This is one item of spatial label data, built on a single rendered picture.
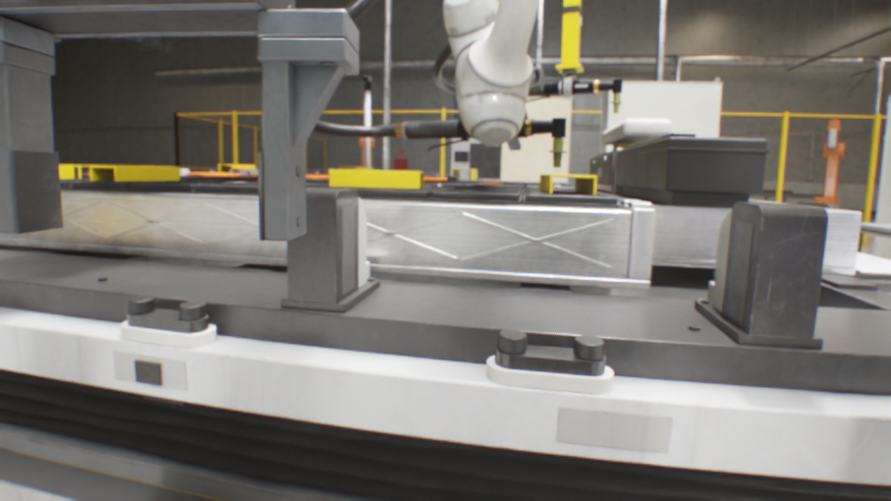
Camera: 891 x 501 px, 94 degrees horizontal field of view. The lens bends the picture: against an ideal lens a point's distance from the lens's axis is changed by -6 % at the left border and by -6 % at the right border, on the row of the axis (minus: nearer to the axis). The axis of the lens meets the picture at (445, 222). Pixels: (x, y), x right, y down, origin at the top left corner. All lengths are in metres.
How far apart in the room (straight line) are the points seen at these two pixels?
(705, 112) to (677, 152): 4.92
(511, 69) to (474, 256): 0.28
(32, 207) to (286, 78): 0.15
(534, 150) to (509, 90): 4.71
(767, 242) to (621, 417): 0.21
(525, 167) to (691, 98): 1.97
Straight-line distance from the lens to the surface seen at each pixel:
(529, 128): 1.05
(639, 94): 5.53
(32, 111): 0.30
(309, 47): 0.21
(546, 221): 0.62
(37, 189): 0.29
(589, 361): 0.44
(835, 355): 0.55
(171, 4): 0.23
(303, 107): 0.22
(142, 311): 0.61
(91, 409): 1.25
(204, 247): 0.81
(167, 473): 1.16
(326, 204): 0.50
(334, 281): 0.51
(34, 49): 0.30
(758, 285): 0.51
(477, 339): 0.47
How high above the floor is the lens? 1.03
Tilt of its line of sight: 6 degrees down
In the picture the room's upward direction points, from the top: 1 degrees clockwise
